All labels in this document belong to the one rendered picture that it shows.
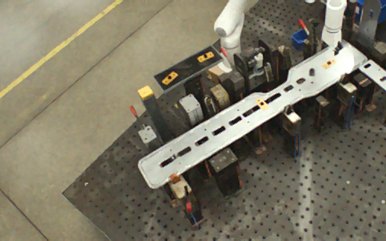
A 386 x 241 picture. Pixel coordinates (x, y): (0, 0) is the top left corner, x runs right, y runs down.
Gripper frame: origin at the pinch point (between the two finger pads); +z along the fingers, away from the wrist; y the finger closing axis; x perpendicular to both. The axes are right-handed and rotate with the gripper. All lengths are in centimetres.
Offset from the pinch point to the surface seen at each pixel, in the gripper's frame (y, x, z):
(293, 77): -4.5, -22.1, 12.0
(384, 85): 30.0, 12.7, 12.0
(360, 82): 19.9, 5.2, 14.0
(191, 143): -2, -89, 12
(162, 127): -31, -95, 27
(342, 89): 19.8, -8.3, 9.6
